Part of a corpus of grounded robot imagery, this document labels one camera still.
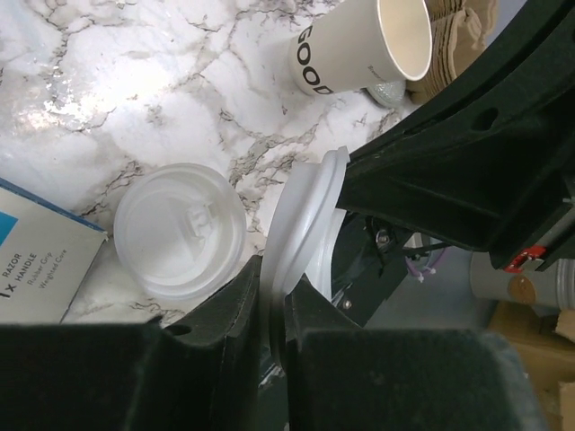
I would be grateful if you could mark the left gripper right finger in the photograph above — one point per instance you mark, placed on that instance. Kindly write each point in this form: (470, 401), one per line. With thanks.
(343, 377)

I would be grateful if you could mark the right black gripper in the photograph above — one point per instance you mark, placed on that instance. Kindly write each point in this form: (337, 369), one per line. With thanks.
(494, 174)

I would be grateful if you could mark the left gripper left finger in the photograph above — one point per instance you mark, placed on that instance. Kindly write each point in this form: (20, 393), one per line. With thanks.
(200, 373)

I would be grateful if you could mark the stack of white lids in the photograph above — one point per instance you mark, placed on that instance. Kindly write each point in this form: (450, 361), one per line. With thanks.
(301, 241)

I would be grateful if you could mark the single white lid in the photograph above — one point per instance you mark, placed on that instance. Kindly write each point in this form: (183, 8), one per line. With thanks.
(180, 231)

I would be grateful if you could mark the single paper cup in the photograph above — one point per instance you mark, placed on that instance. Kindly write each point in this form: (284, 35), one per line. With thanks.
(362, 43)

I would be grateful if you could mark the brown cardboard cup carrier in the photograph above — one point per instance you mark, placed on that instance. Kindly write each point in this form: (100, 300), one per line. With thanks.
(460, 29)

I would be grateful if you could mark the blue razor package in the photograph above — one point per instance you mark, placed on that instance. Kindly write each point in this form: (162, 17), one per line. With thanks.
(46, 253)

